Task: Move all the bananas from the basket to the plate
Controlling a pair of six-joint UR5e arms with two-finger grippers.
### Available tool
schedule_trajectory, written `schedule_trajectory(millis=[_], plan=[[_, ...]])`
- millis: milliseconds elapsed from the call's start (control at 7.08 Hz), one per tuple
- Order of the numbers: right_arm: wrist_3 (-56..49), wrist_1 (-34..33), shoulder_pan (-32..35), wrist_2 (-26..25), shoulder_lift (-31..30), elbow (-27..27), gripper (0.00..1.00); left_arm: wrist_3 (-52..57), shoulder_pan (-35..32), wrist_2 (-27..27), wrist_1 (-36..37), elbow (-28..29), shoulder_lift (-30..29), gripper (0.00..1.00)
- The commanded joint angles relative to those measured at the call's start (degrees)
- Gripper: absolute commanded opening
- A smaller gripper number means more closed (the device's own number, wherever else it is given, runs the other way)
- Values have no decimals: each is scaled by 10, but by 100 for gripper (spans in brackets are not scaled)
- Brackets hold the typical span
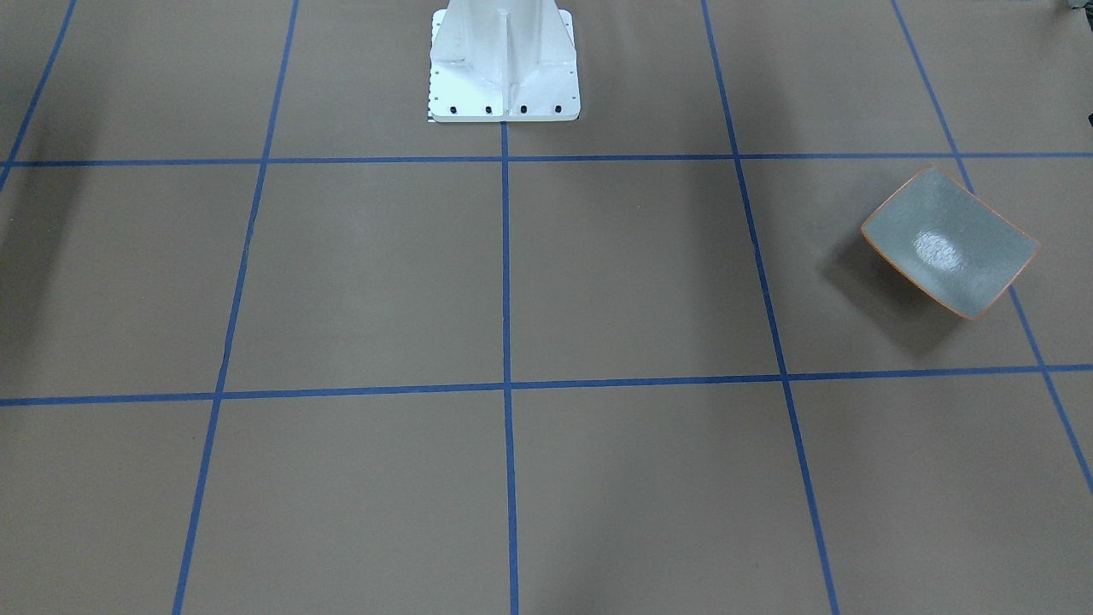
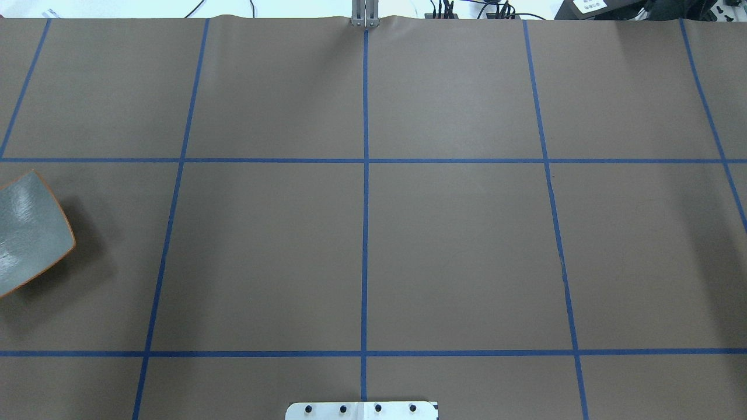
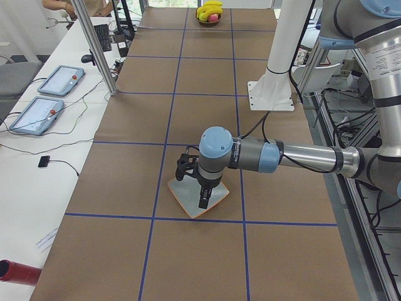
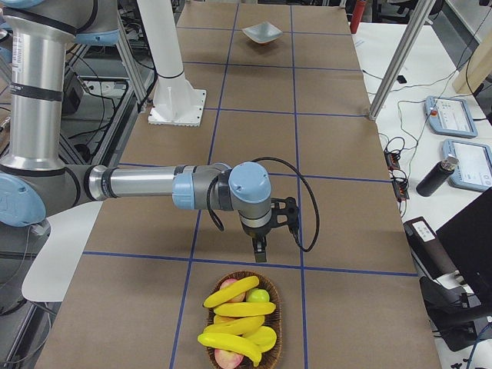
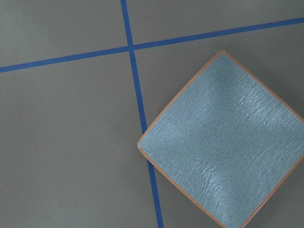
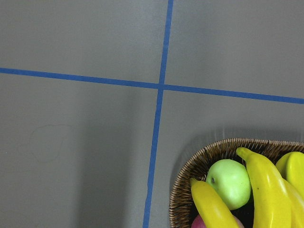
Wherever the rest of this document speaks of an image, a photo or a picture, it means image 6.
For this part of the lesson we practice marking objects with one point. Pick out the yellow banana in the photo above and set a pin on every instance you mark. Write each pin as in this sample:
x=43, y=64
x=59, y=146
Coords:
x=210, y=206
x=272, y=206
x=297, y=206

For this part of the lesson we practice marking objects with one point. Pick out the woven wicker fruit basket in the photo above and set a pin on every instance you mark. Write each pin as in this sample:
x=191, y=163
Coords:
x=182, y=211

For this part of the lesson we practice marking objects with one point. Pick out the green apple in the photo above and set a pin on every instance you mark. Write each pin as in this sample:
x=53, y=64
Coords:
x=230, y=180

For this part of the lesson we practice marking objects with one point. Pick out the pink apple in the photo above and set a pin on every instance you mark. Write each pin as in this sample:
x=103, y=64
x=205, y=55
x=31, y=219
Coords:
x=199, y=223

